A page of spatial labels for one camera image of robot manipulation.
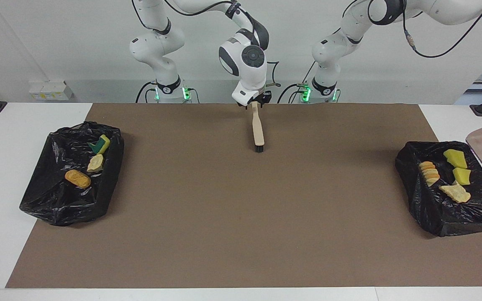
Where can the beige brush with black bristles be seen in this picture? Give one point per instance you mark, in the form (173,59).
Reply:
(258,129)

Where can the striped bread roll piece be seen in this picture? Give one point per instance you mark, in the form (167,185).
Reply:
(95,163)

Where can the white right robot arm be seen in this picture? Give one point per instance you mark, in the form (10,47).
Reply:
(249,67)

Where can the yellow wedge sponge piece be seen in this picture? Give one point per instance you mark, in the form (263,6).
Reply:
(462,176)

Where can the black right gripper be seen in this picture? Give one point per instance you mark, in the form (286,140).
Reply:
(262,98)

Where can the orange croissant piece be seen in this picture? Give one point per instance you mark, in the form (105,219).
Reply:
(429,173)

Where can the brown table mat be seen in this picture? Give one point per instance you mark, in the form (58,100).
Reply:
(266,234)

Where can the yellow sponge with green backing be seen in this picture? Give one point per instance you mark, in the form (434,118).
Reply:
(103,144)

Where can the white wall socket box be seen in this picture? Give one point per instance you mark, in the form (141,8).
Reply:
(50,90)

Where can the black bag lined trash bin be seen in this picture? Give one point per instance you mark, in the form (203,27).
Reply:
(52,196)
(442,213)

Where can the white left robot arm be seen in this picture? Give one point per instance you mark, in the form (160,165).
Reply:
(333,50)

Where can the yellow curved sponge piece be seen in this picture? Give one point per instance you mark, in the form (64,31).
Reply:
(455,159)

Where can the brown oval bun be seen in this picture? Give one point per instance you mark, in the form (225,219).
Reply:
(78,179)

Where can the pale bread chunk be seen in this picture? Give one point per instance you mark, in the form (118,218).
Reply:
(455,193)

